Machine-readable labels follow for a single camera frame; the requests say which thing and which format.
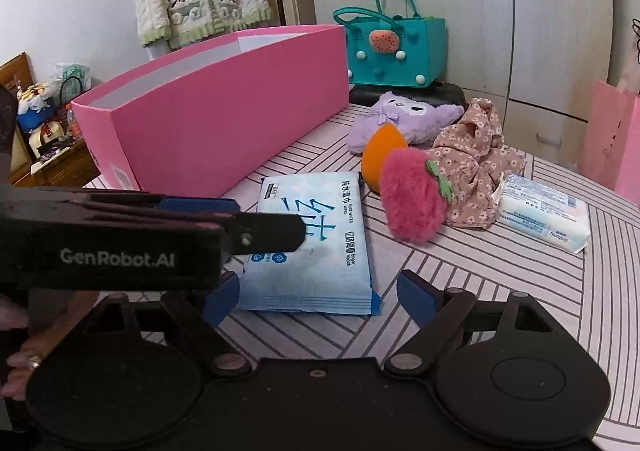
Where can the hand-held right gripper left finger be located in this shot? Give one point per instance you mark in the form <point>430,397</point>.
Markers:
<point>225,298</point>

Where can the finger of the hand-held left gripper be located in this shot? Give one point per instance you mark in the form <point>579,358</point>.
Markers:
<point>200,206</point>
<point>265,233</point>

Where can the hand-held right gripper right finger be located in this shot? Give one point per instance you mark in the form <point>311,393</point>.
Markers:
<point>417,296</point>

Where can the blue wet wipes pack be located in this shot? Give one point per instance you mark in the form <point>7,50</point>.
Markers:
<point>320,271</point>

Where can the pink cardboard box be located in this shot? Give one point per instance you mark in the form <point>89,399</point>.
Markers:
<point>215,121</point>

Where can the pink fluffy strawberry plush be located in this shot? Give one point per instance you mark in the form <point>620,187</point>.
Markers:
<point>410,201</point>

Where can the white tissue pack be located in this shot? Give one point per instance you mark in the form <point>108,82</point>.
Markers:
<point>540,211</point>

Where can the pink floral cloth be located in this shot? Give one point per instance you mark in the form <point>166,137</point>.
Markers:
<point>475,151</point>

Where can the person's left hand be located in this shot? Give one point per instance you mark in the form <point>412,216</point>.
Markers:
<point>50,321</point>

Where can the pink striped tablecloth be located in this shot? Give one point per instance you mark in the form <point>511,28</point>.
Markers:
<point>500,291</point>

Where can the wooden dresser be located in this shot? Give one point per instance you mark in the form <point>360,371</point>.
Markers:
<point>60,166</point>

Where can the blue wrapped bouquet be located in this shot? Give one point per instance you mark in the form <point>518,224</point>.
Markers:
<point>35,108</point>

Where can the green white plastic bag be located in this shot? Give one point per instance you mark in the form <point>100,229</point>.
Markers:
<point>72,76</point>

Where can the purple plush toy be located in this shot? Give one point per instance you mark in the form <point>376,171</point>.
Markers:
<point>400,116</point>

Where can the black suitcase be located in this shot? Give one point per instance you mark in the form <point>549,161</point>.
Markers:
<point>450,93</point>

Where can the teal felt tote bag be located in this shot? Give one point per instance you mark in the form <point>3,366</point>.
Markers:
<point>395,51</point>

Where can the pink tote bag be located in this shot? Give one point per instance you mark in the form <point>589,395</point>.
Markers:
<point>612,141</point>

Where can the beige wardrobe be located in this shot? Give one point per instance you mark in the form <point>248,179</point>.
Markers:
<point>500,6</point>

